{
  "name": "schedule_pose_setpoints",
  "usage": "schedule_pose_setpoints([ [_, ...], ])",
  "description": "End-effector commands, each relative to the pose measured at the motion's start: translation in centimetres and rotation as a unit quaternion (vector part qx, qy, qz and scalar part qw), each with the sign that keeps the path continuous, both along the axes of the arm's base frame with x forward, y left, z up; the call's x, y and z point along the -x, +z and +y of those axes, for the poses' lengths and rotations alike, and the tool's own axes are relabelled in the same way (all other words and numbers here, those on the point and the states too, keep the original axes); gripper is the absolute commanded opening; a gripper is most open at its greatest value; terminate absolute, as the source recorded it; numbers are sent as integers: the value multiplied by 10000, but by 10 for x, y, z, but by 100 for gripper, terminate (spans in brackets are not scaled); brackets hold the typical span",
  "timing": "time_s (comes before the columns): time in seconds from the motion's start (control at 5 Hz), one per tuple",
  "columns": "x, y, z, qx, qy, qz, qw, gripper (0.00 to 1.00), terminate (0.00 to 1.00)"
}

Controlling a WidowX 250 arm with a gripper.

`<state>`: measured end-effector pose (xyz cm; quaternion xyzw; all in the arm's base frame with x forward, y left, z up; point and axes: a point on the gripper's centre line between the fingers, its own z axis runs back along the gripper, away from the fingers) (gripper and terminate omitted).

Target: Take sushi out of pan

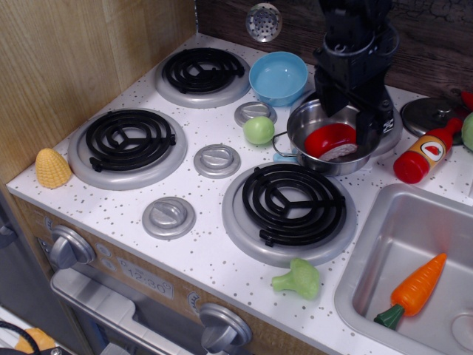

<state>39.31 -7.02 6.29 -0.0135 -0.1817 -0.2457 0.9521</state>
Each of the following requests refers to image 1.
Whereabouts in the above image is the yellow toy corn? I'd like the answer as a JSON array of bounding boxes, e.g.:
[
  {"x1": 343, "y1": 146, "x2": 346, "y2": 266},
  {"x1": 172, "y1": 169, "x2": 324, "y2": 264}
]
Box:
[{"x1": 35, "y1": 148, "x2": 72, "y2": 189}]

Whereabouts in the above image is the light blue toy bowl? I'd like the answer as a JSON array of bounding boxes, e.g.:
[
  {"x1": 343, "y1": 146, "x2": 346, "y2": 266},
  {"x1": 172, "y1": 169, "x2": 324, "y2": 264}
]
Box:
[{"x1": 249, "y1": 52, "x2": 308, "y2": 107}]

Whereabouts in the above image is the back left black burner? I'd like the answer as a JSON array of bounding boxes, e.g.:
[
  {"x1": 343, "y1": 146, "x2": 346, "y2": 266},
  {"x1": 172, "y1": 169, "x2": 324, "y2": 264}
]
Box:
[{"x1": 155, "y1": 47, "x2": 251, "y2": 109}]

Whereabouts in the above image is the silver oven knob left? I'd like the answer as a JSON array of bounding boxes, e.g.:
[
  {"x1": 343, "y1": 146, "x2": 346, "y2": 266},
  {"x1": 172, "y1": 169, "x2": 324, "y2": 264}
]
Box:
[{"x1": 50, "y1": 225, "x2": 96, "y2": 269}]

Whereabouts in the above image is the red and white toy sushi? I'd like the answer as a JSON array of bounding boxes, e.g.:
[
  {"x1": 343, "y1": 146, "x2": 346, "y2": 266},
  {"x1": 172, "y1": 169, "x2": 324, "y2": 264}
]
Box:
[{"x1": 304, "y1": 124, "x2": 358, "y2": 161}]

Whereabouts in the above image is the orange toy carrot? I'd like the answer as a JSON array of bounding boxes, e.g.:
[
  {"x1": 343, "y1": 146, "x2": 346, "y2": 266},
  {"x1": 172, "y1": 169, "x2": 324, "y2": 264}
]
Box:
[{"x1": 373, "y1": 253, "x2": 447, "y2": 330}]

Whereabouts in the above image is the light green toy ball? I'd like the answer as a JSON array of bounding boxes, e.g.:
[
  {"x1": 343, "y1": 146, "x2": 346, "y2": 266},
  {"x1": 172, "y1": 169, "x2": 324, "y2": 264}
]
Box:
[{"x1": 243, "y1": 116, "x2": 275, "y2": 145}]

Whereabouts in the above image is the silver stovetop knob front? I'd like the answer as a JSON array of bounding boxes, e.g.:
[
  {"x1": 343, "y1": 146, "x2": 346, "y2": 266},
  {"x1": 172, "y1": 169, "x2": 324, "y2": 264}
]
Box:
[{"x1": 142, "y1": 197, "x2": 197, "y2": 240}]

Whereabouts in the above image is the silver oven knob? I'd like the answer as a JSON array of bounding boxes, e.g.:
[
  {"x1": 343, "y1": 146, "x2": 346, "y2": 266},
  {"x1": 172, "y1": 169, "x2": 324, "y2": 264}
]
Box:
[
  {"x1": 200, "y1": 302, "x2": 253, "y2": 354},
  {"x1": 50, "y1": 225, "x2": 96, "y2": 269}
]

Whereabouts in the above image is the silver oven knob right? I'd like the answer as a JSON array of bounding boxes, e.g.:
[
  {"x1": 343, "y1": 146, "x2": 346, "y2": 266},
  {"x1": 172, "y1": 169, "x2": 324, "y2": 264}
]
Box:
[{"x1": 200, "y1": 302, "x2": 253, "y2": 354}]

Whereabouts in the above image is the green toy broccoli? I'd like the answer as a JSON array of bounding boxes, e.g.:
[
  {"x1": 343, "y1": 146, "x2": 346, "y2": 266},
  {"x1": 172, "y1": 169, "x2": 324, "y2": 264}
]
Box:
[{"x1": 272, "y1": 258, "x2": 320, "y2": 300}]

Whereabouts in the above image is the silver oven door handle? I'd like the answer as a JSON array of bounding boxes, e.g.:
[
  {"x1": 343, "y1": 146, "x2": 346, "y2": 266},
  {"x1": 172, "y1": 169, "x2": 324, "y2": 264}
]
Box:
[{"x1": 50, "y1": 269, "x2": 189, "y2": 354}]

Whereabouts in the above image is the green toy vegetable right edge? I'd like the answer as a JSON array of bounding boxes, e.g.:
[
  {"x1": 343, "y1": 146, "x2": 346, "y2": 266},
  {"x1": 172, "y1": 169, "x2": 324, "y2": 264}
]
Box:
[{"x1": 461, "y1": 113, "x2": 473, "y2": 151}]

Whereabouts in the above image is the red toy pepper right edge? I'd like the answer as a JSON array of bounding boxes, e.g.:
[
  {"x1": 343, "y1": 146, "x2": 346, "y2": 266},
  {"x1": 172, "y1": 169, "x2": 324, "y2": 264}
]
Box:
[{"x1": 460, "y1": 91, "x2": 473, "y2": 112}]

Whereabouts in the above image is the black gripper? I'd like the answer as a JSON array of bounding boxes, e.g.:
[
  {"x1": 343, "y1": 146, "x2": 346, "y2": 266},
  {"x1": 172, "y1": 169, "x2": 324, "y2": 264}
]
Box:
[{"x1": 313, "y1": 27, "x2": 399, "y2": 151}]

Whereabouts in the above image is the front right black burner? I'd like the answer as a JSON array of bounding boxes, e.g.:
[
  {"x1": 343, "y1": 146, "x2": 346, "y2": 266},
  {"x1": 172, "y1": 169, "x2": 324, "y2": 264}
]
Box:
[{"x1": 222, "y1": 163, "x2": 357, "y2": 268}]

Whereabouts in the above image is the small steel pot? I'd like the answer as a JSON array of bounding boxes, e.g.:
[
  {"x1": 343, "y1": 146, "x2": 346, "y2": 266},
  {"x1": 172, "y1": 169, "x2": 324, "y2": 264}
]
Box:
[{"x1": 275, "y1": 99, "x2": 375, "y2": 176}]

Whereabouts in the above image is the hanging round metal strainer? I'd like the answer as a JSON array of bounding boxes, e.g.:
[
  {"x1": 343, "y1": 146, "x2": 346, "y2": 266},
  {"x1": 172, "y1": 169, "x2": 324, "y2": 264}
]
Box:
[{"x1": 245, "y1": 2, "x2": 282, "y2": 43}]

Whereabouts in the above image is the silver toy sink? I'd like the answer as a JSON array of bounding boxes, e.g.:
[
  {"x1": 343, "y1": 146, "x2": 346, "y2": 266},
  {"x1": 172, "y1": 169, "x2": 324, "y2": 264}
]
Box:
[{"x1": 335, "y1": 184, "x2": 472, "y2": 354}]

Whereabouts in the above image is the red toy ketchup bottle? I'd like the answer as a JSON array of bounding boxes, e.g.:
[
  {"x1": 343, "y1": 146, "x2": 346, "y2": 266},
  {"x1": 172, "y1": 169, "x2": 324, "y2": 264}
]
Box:
[{"x1": 393, "y1": 118, "x2": 463, "y2": 184}]

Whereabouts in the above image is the silver stovetop knob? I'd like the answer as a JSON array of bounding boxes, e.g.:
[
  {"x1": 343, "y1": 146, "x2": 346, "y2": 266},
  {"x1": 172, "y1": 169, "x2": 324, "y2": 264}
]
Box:
[
  {"x1": 142, "y1": 197, "x2": 197, "y2": 240},
  {"x1": 234, "y1": 101, "x2": 277, "y2": 127},
  {"x1": 194, "y1": 144, "x2": 241, "y2": 179}
]

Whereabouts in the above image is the front left black burner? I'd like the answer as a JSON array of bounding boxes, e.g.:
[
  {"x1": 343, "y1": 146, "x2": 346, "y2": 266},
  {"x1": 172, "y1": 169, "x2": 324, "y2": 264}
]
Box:
[{"x1": 67, "y1": 109, "x2": 188, "y2": 191}]

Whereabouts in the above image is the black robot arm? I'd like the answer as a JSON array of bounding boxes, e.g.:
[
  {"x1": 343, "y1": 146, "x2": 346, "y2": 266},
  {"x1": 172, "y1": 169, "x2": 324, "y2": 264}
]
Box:
[{"x1": 313, "y1": 1, "x2": 400, "y2": 145}]

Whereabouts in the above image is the silver stovetop knob back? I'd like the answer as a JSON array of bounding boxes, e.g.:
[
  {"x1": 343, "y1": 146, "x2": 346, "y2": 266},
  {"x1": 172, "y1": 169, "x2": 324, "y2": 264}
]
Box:
[{"x1": 234, "y1": 101, "x2": 277, "y2": 127}]

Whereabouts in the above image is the orange toy bottom left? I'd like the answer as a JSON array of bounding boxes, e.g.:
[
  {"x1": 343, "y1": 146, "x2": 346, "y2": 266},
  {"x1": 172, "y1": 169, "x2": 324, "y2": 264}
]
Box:
[{"x1": 14, "y1": 328, "x2": 56, "y2": 354}]

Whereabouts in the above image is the steel pot lid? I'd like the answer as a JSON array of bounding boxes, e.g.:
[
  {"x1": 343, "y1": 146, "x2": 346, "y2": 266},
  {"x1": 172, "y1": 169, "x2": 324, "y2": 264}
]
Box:
[{"x1": 401, "y1": 98, "x2": 469, "y2": 137}]

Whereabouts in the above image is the silver stovetop knob middle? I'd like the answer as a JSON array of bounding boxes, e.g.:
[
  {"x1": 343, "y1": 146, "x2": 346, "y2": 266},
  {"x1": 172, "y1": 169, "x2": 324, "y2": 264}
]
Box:
[{"x1": 194, "y1": 144, "x2": 241, "y2": 179}]

